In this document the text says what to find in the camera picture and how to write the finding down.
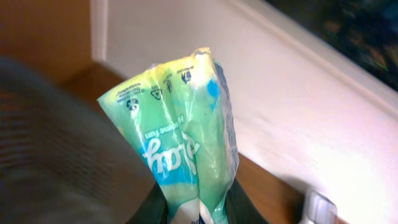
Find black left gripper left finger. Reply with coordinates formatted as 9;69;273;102
126;184;168;224

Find green tissue pack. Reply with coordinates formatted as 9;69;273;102
98;48;239;223

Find grey mesh basket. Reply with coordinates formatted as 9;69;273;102
1;58;154;223

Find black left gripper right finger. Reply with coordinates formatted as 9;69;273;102
224;178;269;224

